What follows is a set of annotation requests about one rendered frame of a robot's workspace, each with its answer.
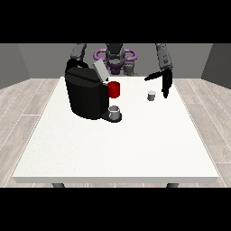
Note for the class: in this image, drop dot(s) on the pale grey machine lid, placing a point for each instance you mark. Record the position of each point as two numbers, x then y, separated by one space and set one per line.
101 70

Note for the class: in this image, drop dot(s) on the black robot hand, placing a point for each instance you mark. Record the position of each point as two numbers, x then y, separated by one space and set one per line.
166 81
75 62

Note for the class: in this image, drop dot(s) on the small grey coffee pod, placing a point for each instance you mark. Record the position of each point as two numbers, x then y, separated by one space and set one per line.
151 95

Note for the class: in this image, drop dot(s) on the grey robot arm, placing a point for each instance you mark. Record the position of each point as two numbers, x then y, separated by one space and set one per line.
78 52
164 57

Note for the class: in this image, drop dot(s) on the dark table leg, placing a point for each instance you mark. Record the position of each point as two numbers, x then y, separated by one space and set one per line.
58 185
172 185

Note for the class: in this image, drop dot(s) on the black coffee machine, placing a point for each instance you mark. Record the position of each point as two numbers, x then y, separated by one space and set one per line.
85 94

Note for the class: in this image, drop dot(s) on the grey robot trunk purple rings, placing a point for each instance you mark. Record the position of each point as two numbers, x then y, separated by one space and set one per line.
115 60

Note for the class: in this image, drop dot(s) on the small grey cup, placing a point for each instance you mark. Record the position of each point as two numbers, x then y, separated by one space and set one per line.
114 112

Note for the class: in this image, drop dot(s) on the red pod holder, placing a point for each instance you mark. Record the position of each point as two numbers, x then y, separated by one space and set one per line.
114 89

